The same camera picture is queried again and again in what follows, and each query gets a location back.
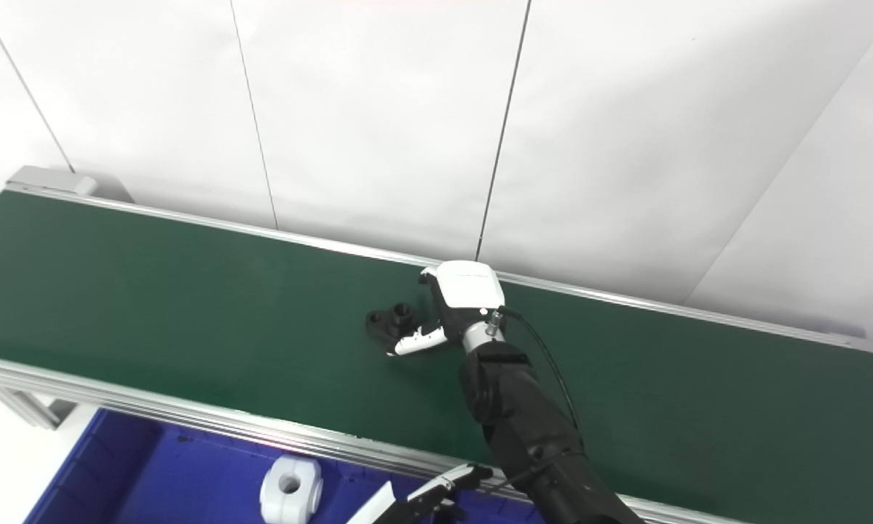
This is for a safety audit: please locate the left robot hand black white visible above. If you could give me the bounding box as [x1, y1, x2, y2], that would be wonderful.
[345, 464, 494, 524]

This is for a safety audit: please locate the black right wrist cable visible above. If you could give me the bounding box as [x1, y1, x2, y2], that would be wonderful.
[498, 306, 587, 453]

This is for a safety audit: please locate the aluminium conveyor leg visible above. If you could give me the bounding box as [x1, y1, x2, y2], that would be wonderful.
[0, 384, 80, 430]

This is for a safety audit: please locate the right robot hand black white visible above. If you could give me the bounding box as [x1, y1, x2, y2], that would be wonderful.
[387, 260, 507, 357]

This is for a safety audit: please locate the green conveyor belt aluminium frame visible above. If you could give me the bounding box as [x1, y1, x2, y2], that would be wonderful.
[0, 186, 873, 524]

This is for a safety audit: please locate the black flange part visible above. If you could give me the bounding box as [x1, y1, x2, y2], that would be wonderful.
[366, 303, 428, 350]

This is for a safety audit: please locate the white block part with hole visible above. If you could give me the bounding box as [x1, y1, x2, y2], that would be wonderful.
[260, 456, 324, 524]

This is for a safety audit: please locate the blue bin with white parts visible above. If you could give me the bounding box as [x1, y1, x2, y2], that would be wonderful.
[25, 408, 481, 524]

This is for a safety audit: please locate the grey conveyor end housing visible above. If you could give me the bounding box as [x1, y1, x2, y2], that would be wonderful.
[5, 166, 135, 205]

